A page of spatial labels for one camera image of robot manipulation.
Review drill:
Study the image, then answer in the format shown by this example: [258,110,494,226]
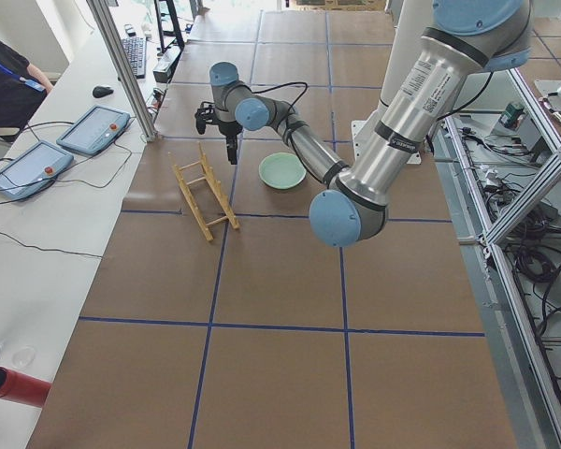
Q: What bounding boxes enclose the black computer mouse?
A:
[92,85,113,98]

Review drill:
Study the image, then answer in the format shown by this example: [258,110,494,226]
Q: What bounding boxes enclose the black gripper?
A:
[218,121,241,165]

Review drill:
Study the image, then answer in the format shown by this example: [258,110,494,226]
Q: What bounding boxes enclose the teach pendant tablet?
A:
[0,140,74,200]
[56,105,131,155]

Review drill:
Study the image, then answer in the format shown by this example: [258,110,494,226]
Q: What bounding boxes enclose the clear plastic lid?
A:
[12,346,36,369]

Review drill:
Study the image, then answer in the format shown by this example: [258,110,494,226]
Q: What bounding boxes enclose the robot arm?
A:
[209,1,533,247]

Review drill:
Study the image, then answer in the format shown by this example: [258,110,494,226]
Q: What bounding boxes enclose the wooden dish rack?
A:
[167,143,240,242]

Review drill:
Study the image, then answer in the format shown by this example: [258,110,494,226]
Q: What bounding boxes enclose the red cylinder bottle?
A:
[0,367,51,408]

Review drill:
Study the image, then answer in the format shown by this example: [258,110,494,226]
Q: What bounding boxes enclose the aluminium frame structure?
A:
[432,60,561,448]

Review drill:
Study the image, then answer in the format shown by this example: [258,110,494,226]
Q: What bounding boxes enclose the aluminium frame post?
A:
[87,0,158,142]

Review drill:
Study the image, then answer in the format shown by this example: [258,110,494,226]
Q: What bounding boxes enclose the person in black shirt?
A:
[0,40,53,130]

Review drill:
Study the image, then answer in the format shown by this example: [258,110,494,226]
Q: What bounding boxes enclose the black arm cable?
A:
[252,81,309,141]

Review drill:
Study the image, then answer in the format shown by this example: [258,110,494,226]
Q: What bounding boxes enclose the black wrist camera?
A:
[194,101,217,135]

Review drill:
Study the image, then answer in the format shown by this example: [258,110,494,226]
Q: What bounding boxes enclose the far teach pendant tablet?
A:
[56,105,131,155]

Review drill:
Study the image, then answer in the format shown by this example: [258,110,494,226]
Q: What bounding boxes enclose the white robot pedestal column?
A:
[352,0,433,159]

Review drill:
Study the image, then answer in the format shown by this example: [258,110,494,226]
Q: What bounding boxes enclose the black keyboard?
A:
[121,36,147,79]

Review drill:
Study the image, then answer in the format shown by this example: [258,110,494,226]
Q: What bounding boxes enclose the near teach pendant tablet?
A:
[0,140,74,200]

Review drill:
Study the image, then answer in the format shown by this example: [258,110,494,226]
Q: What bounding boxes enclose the light green plate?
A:
[258,152,307,190]

